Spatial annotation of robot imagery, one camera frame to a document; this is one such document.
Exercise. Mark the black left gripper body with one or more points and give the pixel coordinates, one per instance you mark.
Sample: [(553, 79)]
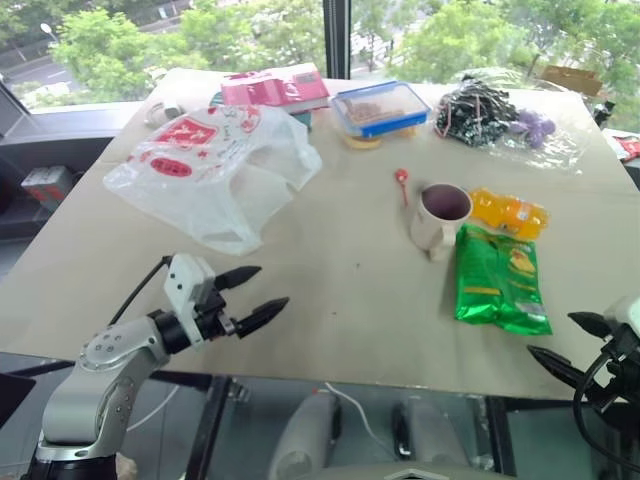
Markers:
[(212, 320)]

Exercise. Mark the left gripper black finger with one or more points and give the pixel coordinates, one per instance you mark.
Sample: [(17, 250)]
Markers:
[(260, 315), (237, 276)]

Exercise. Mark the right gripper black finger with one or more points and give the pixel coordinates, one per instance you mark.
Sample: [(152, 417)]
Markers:
[(592, 324), (555, 364)]

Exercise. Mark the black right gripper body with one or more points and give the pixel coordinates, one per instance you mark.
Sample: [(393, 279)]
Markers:
[(622, 360)]

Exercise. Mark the green chips bag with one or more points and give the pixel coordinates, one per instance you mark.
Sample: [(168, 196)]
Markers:
[(495, 280)]

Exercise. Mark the white red-printed plastic bag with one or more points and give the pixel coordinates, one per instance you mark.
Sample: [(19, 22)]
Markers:
[(200, 175)]

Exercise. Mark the black table leg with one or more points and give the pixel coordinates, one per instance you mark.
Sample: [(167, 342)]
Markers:
[(207, 430), (500, 435)]

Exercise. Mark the grey rounded robot leg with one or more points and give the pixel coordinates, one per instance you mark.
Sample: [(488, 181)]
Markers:
[(430, 430), (300, 435)]

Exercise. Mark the orange snack packet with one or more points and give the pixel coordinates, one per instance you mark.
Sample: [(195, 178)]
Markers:
[(500, 207)]

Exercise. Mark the clear plastic bag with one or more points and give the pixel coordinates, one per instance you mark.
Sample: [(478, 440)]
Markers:
[(560, 150)]

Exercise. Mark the red packet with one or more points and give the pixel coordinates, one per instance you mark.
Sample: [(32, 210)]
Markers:
[(631, 149)]

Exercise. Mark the yellow round tape roll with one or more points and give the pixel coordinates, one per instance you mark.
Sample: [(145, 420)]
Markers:
[(362, 144)]

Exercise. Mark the white mug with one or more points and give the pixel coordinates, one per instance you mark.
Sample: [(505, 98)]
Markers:
[(425, 230)]

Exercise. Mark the pink cardboard box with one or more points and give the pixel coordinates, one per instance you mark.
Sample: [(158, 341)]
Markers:
[(280, 90)]

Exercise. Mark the purple plush item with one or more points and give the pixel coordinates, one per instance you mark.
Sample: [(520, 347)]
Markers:
[(532, 125)]

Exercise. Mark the small black device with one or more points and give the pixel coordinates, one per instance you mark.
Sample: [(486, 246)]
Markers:
[(604, 112)]

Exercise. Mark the grey red storage box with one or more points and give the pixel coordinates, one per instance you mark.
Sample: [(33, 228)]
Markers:
[(45, 182)]

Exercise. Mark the clear blue-lidded food container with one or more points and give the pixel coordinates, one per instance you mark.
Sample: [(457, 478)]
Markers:
[(380, 107)]

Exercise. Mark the black window pillar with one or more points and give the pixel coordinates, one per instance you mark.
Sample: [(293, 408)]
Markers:
[(337, 35)]

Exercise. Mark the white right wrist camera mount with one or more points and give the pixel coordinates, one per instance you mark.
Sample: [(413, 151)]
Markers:
[(625, 310)]

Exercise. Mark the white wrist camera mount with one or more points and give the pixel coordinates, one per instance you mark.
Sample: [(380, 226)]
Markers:
[(182, 280), (625, 310)]

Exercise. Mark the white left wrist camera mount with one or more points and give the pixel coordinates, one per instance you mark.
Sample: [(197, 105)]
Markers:
[(182, 280)]

